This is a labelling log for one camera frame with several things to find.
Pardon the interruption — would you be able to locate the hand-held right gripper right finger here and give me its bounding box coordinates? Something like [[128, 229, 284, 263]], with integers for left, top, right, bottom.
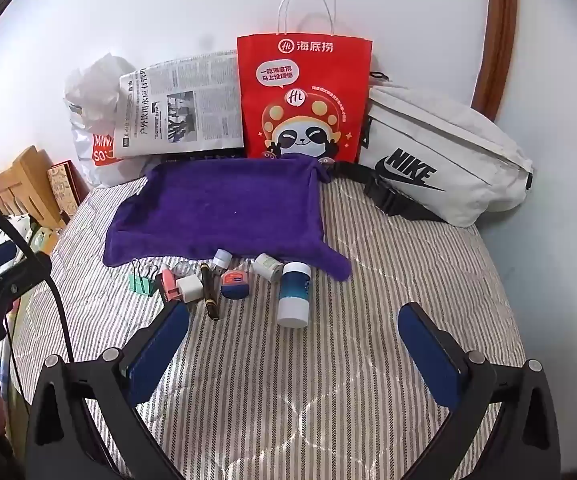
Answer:
[[397, 301, 562, 480]]

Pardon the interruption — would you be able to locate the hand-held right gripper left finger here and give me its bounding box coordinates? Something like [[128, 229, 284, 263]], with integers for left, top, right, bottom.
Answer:
[[22, 301, 190, 480]]

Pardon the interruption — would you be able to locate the striped bed quilt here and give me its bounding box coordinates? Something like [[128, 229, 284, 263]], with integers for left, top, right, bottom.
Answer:
[[6, 175, 529, 480]]

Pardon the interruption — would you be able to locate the black cable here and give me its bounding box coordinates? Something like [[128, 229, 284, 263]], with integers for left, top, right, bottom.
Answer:
[[0, 188, 75, 363]]

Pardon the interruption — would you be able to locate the white patterned cloth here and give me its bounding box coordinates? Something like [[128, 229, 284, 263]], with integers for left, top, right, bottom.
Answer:
[[0, 212, 62, 281]]

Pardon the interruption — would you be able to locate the newspaper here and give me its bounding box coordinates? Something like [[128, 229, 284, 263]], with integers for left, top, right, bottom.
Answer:
[[113, 50, 246, 160]]

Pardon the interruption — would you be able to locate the black gold pen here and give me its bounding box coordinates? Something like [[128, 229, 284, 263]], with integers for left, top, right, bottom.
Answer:
[[199, 261, 220, 322]]

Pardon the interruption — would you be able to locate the purple towel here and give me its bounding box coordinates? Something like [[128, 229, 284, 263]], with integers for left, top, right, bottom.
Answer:
[[103, 156, 353, 282]]

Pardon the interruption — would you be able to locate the white plastic bag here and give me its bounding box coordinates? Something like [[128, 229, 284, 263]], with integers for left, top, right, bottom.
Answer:
[[64, 54, 149, 188]]

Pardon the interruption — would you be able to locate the blue white bottle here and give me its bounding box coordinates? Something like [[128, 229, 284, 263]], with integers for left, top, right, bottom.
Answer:
[[276, 261, 312, 329]]

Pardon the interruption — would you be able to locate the wooden door frame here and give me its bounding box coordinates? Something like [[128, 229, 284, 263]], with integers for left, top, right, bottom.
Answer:
[[471, 0, 518, 121]]

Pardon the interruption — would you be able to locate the brown patterned box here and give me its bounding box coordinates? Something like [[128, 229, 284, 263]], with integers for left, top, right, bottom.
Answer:
[[46, 160, 89, 218]]

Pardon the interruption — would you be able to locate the white waist bag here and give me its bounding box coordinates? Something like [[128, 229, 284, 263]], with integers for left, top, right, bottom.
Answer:
[[331, 71, 534, 227]]

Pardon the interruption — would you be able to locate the white charger plug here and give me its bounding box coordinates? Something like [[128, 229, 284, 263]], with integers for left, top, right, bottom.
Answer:
[[176, 276, 203, 304]]

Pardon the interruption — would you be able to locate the red paper bag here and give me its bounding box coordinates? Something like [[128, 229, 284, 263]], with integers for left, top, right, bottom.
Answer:
[[237, 0, 373, 163]]

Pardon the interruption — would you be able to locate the orange blue tape measure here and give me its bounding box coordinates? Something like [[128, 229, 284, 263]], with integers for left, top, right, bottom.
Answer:
[[220, 270, 249, 301]]

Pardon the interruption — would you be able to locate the green binder clip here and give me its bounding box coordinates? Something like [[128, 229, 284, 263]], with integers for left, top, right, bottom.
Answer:
[[128, 258, 158, 297]]

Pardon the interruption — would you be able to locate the wooden headboard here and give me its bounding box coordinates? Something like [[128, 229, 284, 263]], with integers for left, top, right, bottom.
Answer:
[[0, 145, 66, 233]]

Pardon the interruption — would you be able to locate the pink utility knife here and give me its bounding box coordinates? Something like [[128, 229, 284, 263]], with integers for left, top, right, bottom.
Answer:
[[161, 268, 183, 303]]

